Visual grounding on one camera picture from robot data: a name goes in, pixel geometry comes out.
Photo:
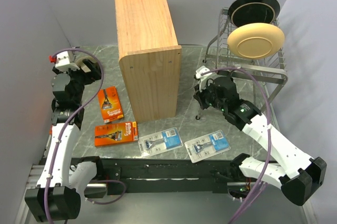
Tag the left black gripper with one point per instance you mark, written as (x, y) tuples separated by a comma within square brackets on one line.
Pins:
[(95, 73)]

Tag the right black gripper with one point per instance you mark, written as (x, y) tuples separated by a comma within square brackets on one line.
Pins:
[(199, 95)]

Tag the blue razor blister pack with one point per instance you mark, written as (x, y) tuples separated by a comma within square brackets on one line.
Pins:
[(159, 142), (207, 146)]

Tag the wooden two-tier shelf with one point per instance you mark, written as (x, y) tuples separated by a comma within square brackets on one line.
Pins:
[(149, 57)]

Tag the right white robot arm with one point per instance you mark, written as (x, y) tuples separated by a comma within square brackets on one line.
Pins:
[(295, 172)]

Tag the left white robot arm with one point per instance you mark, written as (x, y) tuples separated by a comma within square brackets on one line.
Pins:
[(67, 104)]

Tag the upper orange razor box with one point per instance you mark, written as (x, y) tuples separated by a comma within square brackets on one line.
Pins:
[(110, 105)]

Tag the orange razor box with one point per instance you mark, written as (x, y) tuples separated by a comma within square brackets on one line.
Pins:
[(110, 105), (116, 134)]

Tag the metal dish rack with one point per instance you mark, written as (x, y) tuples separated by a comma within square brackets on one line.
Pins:
[(269, 72)]

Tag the lower orange razor box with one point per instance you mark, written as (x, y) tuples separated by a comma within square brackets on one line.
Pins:
[(116, 134)]

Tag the beige plate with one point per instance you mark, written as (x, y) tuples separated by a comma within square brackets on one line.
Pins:
[(256, 40)]

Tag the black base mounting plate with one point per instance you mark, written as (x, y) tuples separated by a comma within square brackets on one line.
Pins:
[(159, 175)]

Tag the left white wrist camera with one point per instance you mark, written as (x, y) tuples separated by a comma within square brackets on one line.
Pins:
[(63, 62)]

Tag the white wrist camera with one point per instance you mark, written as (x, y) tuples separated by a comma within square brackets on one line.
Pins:
[(202, 72), (63, 62)]

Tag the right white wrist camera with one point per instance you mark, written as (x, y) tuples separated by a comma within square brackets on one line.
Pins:
[(202, 72)]

